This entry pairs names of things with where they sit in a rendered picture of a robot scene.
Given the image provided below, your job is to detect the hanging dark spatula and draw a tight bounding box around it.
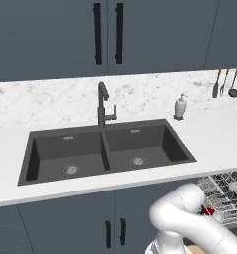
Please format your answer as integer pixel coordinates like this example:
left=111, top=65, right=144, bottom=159
left=211, top=68, right=223, bottom=99

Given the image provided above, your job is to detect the long black cupboard handle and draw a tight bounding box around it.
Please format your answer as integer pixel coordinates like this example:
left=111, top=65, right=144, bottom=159
left=114, top=2, right=125, bottom=65
left=92, top=2, right=103, bottom=66

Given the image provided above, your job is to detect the small red object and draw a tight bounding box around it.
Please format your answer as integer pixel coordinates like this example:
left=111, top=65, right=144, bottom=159
left=201, top=203, right=215, bottom=216

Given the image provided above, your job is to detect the hanging dark fork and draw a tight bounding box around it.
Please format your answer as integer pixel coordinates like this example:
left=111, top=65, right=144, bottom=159
left=219, top=68, right=230, bottom=97

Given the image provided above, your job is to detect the dark grey sink tap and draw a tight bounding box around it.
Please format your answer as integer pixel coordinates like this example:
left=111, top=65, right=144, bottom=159
left=96, top=81, right=118, bottom=130

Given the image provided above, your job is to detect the slate blue drawer unit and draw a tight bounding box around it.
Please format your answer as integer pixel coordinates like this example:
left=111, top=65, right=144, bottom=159
left=0, top=204, right=36, bottom=254

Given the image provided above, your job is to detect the wire dishwasher rack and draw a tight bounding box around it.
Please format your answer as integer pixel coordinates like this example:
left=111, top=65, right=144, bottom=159
left=196, top=170, right=237, bottom=228

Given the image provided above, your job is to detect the slate blue base cupboard door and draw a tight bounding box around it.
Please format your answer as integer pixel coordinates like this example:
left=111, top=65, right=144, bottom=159
left=114, top=178, right=200, bottom=254
left=17, top=190, right=117, bottom=254

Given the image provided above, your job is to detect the narrow slate blue cupboard door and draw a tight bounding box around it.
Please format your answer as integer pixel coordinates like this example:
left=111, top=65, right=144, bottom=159
left=204, top=0, right=237, bottom=71

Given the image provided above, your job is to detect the white soap dispenser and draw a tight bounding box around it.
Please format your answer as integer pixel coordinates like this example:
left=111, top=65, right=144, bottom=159
left=173, top=92, right=189, bottom=121

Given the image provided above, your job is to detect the dark grey double sink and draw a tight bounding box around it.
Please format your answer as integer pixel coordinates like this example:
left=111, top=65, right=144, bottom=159
left=17, top=118, right=198, bottom=187

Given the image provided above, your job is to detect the wide slate blue cupboard door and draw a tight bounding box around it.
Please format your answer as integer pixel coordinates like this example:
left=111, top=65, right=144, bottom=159
left=0, top=0, right=109, bottom=83

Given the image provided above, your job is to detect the slate blue wall cupboard door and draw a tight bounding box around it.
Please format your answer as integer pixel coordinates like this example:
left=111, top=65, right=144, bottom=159
left=106, top=0, right=221, bottom=77

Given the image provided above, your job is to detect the short black cupboard handle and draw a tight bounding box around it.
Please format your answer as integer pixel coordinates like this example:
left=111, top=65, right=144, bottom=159
left=105, top=219, right=112, bottom=249
left=119, top=217, right=127, bottom=247

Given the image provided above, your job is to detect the hanging dark ladle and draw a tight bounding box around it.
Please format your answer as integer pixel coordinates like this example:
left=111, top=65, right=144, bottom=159
left=227, top=67, right=237, bottom=99

